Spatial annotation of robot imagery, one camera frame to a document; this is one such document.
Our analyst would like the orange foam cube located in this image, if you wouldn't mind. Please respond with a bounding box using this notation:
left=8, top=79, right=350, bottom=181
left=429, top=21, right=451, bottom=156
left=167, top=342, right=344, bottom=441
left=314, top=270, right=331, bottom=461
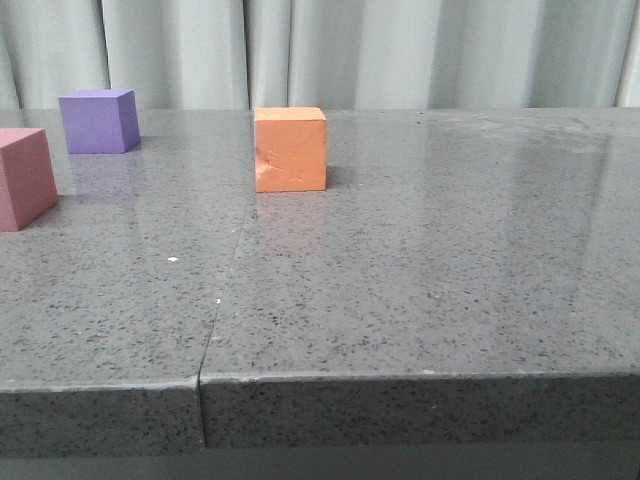
left=254, top=107, right=327, bottom=193

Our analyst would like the grey-green curtain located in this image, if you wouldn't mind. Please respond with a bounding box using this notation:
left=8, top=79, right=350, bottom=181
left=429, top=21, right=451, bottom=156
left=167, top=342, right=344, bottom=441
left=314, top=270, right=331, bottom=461
left=1, top=1, right=639, bottom=109

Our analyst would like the purple foam cube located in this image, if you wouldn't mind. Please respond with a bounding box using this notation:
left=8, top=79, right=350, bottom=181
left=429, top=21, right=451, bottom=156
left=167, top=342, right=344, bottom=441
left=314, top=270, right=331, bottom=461
left=59, top=89, right=141, bottom=154

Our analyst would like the pink foam cube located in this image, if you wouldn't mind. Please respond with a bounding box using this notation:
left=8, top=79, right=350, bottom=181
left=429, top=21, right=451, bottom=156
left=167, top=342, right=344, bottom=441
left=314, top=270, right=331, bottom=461
left=1, top=128, right=58, bottom=232

